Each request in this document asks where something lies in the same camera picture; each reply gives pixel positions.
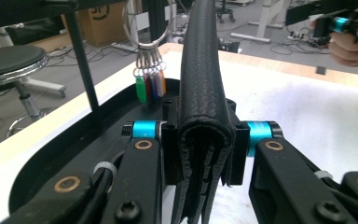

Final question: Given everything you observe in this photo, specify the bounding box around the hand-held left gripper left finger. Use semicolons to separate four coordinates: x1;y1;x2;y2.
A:
132;96;181;185

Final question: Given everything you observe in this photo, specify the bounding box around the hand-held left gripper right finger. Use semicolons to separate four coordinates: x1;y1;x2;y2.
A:
227;98;274;186

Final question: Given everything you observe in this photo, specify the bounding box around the purple plastic key tag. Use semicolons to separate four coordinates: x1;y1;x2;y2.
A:
150;74;157;101

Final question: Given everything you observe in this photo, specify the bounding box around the magenta plastic key tag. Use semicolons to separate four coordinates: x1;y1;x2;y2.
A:
145;74;153;102

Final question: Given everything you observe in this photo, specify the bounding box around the green plastic key tag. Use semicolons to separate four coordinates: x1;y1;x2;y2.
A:
135;76;147;105

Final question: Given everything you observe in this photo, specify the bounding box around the white plastic key tag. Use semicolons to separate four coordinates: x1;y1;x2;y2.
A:
154;72;164;98

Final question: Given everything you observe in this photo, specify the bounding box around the orange plastic key tag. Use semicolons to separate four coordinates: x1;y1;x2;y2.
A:
160;70;168;95

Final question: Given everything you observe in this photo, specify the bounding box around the black leather wallet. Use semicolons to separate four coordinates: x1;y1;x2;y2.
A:
171;0;237;224

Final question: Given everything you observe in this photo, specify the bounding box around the cluster of small metal rings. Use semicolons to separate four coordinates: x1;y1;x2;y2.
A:
132;45;168;78

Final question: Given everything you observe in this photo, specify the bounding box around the large metal key ring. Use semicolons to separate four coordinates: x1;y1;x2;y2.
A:
122;0;172;49

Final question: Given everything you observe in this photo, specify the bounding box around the white power strip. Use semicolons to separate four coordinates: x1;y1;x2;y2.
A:
287;31;309;42

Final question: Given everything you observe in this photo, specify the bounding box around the white foam mat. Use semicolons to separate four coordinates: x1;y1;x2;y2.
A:
0;50;358;224

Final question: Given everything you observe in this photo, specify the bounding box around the small black box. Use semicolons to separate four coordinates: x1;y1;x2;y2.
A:
217;40;241;54

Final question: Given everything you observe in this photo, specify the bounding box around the black office chair base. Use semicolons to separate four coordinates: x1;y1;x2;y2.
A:
215;0;237;24

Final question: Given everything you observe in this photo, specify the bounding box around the black metal stand pole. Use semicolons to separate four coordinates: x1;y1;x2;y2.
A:
64;12;101;115

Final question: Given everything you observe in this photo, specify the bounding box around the black metal column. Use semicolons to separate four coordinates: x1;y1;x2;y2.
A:
141;0;171;43

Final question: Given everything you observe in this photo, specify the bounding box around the brown cardboard box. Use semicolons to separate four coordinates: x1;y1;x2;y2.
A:
76;2;129;49

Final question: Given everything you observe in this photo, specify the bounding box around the white metal base foot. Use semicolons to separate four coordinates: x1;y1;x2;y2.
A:
21;77;67;98

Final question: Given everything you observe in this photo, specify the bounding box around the black round stool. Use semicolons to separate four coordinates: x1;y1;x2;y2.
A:
0;45;57;138

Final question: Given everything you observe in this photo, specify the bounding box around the white desk frame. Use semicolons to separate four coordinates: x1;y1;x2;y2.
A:
229;0;282;44

